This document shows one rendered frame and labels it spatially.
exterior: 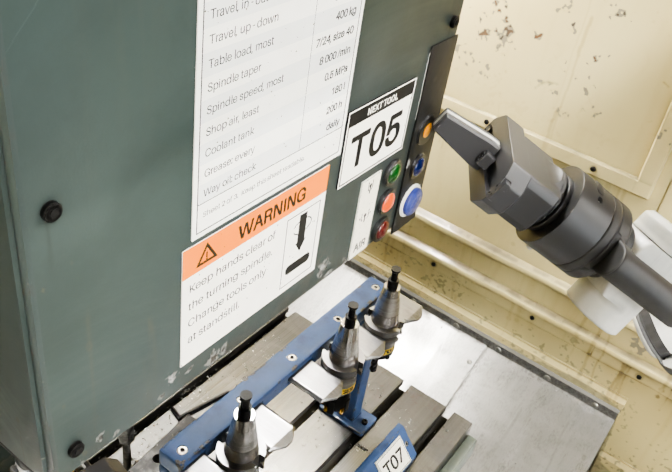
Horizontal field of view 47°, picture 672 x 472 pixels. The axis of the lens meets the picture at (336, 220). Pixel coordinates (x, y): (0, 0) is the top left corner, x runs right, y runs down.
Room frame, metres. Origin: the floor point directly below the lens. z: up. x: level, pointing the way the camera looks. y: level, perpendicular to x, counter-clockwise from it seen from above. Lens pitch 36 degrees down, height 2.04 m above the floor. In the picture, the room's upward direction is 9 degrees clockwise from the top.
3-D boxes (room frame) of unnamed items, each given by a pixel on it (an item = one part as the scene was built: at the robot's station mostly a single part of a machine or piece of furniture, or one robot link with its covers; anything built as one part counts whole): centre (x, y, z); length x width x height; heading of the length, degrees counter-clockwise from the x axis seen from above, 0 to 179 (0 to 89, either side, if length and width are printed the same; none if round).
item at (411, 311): (0.94, -0.13, 1.21); 0.07 x 0.05 x 0.01; 59
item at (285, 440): (0.65, 0.04, 1.21); 0.07 x 0.05 x 0.01; 59
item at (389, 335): (0.89, -0.10, 1.21); 0.06 x 0.06 x 0.03
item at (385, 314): (0.89, -0.10, 1.26); 0.04 x 0.04 x 0.07
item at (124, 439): (0.78, 0.28, 0.96); 0.03 x 0.03 x 0.13
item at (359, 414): (0.97, -0.08, 1.05); 0.10 x 0.05 x 0.30; 59
